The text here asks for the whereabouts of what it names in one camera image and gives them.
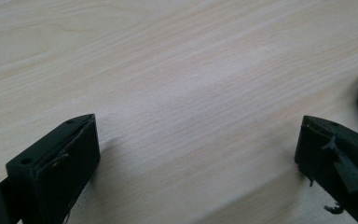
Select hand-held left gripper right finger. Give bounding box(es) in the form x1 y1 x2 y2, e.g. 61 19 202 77
294 115 358 224

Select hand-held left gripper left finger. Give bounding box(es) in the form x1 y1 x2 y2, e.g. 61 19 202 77
5 113 102 224

